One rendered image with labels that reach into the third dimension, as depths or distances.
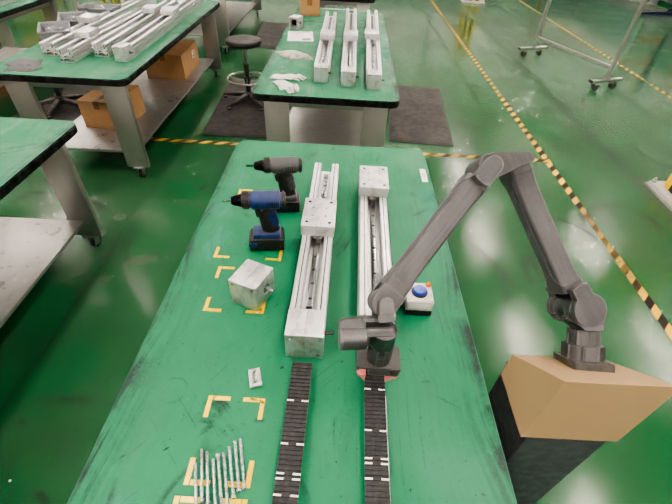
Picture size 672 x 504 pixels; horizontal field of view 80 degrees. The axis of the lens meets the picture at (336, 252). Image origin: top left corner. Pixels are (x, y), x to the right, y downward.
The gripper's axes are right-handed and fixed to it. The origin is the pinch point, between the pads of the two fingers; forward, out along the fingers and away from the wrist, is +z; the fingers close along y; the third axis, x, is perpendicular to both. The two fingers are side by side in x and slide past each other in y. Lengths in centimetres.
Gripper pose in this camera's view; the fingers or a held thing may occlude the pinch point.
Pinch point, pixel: (374, 377)
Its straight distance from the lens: 105.1
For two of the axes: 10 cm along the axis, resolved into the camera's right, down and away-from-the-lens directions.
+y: -10.0, -0.7, 0.1
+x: -0.5, 6.7, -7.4
